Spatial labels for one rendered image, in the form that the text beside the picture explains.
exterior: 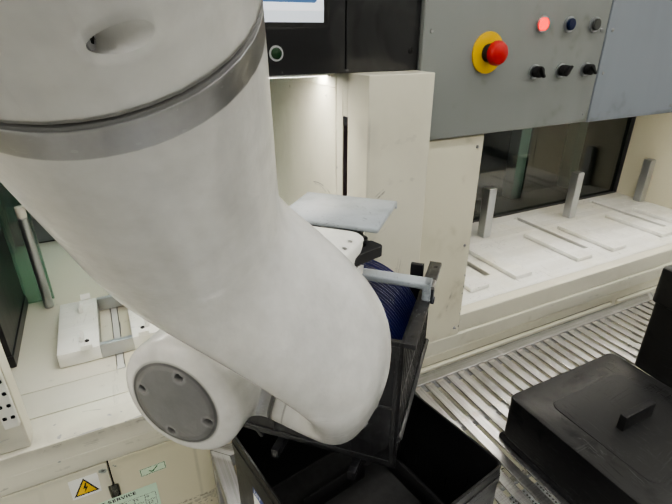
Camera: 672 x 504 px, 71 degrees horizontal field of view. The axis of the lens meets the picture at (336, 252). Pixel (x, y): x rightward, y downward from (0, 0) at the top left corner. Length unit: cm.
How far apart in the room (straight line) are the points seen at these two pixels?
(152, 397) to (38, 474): 64
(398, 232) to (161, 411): 59
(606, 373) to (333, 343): 88
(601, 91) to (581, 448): 71
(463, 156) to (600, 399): 51
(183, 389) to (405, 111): 59
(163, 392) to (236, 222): 18
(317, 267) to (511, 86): 79
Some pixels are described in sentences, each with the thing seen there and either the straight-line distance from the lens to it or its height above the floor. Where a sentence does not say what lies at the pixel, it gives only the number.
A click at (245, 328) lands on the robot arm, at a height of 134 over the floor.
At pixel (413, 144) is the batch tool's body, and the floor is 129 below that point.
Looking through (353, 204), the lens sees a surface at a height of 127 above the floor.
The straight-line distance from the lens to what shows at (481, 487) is 71.
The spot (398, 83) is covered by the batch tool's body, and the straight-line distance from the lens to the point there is 77.
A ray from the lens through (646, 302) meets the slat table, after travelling 161.
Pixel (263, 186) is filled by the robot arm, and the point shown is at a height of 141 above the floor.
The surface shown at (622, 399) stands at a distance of 102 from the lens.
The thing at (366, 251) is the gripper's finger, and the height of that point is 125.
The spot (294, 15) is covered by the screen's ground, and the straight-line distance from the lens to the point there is 74.
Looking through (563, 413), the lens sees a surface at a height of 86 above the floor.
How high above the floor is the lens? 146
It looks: 25 degrees down
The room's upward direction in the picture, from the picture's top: straight up
